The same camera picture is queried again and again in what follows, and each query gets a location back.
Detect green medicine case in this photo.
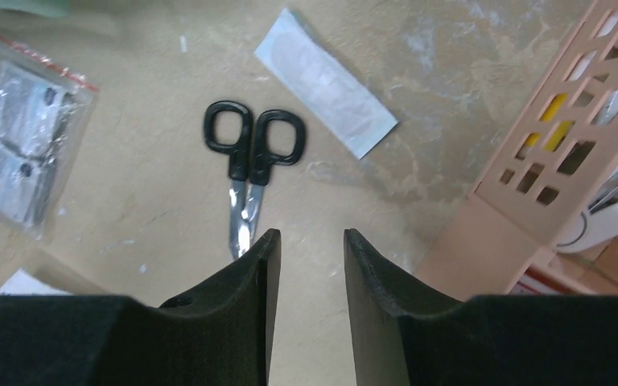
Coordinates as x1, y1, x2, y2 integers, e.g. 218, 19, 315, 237
0, 0, 71, 18

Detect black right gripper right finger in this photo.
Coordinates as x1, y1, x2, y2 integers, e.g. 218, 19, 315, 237
344, 229, 618, 385

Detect black handled scissors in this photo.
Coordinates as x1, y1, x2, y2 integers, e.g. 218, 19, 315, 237
203, 100, 307, 260

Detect white blue mask packet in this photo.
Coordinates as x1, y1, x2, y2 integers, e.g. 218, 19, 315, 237
0, 269, 71, 296

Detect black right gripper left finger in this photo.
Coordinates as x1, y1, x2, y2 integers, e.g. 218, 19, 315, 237
0, 229, 282, 385

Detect peach desk file organizer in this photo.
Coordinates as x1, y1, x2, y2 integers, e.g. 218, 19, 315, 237
415, 1, 618, 300

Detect white plaster packet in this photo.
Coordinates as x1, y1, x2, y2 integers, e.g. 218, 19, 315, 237
254, 8, 398, 159

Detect clear bag alcohol pads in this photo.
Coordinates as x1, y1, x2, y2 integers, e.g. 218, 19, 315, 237
0, 35, 98, 239

